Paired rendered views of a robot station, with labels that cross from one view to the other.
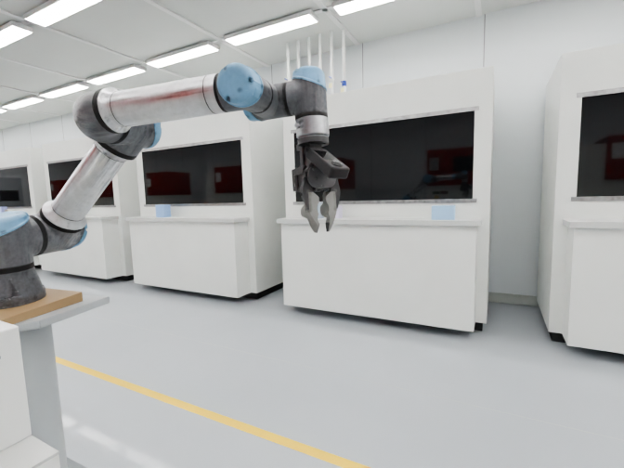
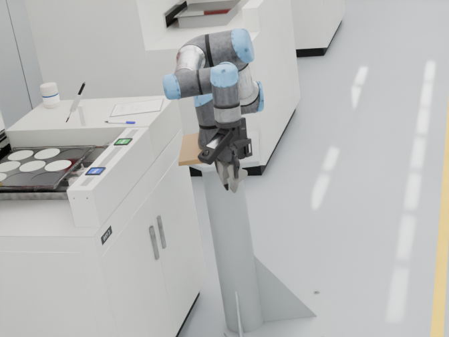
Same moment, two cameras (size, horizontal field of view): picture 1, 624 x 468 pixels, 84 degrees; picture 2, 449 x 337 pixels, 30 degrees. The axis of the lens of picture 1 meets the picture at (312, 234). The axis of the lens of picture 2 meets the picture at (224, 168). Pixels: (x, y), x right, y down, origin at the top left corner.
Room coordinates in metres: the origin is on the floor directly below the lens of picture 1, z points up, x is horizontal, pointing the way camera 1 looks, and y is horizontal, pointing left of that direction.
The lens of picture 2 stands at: (0.42, -2.20, 2.04)
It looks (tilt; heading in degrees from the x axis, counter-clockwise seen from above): 23 degrees down; 81
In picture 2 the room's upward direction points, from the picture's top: 9 degrees counter-clockwise
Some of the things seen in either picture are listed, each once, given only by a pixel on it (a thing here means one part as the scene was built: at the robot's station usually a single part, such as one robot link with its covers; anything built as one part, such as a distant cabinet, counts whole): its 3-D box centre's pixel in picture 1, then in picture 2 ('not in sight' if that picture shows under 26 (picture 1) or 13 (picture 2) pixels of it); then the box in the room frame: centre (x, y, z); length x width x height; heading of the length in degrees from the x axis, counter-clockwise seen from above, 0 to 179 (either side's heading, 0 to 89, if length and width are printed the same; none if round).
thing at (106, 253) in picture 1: (101, 208); not in sight; (5.34, 3.21, 1.00); 1.80 x 1.08 x 2.00; 62
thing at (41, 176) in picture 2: not in sight; (32, 166); (0.20, 0.84, 0.90); 0.34 x 0.34 x 0.01; 62
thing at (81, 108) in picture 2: not in sight; (77, 109); (0.41, 1.01, 1.03); 0.06 x 0.04 x 0.13; 152
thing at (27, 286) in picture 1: (8, 281); (215, 131); (0.90, 0.81, 0.90); 0.15 x 0.15 x 0.10
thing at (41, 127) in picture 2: not in sight; (95, 128); (0.46, 1.14, 0.89); 0.62 x 0.35 x 0.14; 152
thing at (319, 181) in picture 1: (313, 166); (232, 139); (0.82, -0.01, 1.17); 0.09 x 0.08 x 0.12; 29
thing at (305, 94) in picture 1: (308, 96); (224, 85); (0.82, 0.00, 1.33); 0.09 x 0.08 x 0.11; 76
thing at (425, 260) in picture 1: (383, 204); not in sight; (3.28, -0.68, 1.00); 1.80 x 1.08 x 2.00; 62
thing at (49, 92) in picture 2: not in sight; (50, 95); (0.30, 1.34, 1.01); 0.07 x 0.07 x 0.10
